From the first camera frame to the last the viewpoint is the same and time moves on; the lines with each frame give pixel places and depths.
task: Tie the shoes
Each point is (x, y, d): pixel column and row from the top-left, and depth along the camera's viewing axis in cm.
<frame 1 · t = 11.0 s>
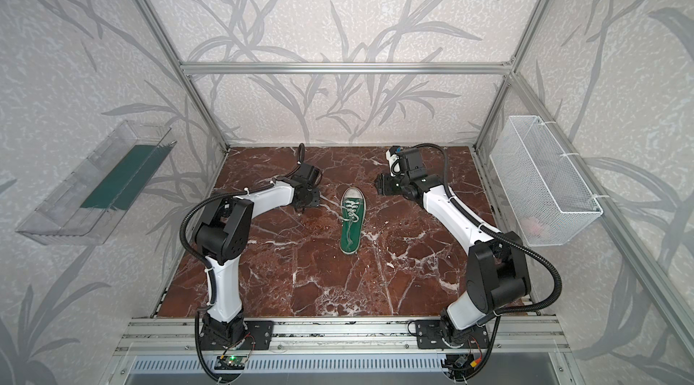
left hand: (315, 191, 102), fingers open
right hand: (383, 173, 88), fingers open
green canvas sneaker: (353, 193, 103), point 3 cm above the table
white shoelace: (349, 208, 98), point 4 cm above the table

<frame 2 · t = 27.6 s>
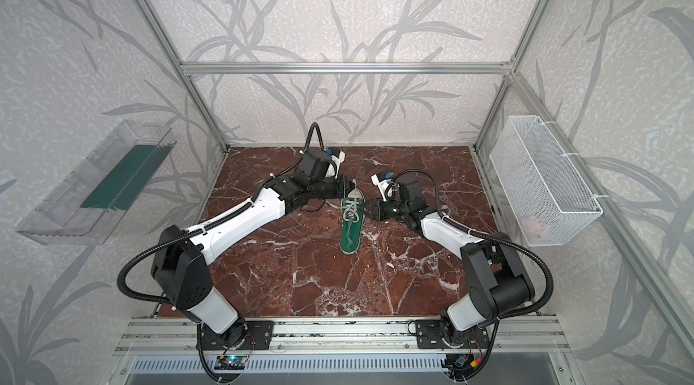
left hand: (359, 179, 80), fingers closed
right hand: (363, 198, 86), fingers open
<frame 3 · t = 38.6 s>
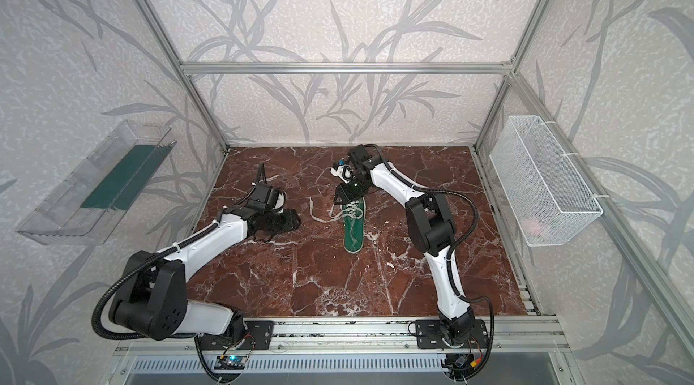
left hand: (299, 214, 89), fingers open
right hand: (340, 191, 95), fingers open
white shoelace: (352, 210, 97), point 4 cm above the table
the other named things where they were.

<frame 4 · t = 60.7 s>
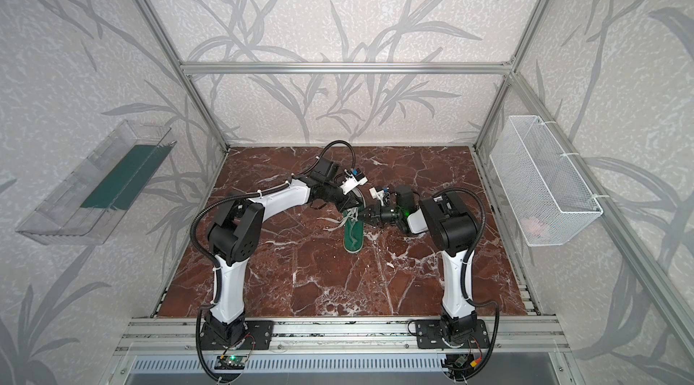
left hand: (363, 195, 94), fingers closed
right hand: (356, 210, 93), fingers closed
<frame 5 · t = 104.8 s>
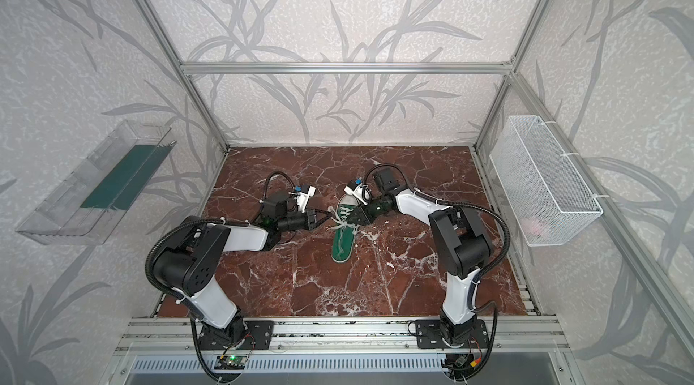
left hand: (332, 208, 89), fingers closed
right hand: (352, 209, 92), fingers open
white shoelace: (342, 224, 91), point 7 cm above the table
